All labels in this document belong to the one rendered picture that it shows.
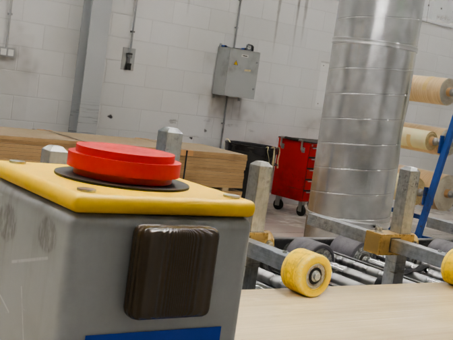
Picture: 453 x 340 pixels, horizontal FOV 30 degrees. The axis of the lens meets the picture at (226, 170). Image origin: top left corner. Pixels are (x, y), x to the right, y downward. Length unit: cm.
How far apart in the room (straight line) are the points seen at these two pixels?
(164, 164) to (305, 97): 954
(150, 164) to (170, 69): 844
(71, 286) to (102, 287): 1
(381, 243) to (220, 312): 170
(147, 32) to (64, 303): 831
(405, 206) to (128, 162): 177
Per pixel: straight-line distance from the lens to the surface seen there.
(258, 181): 172
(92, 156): 29
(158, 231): 26
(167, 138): 158
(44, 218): 27
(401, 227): 204
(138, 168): 28
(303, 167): 894
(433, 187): 770
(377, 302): 161
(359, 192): 473
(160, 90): 867
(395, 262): 206
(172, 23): 871
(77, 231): 26
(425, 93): 801
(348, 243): 258
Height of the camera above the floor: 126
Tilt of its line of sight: 6 degrees down
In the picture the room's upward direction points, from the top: 8 degrees clockwise
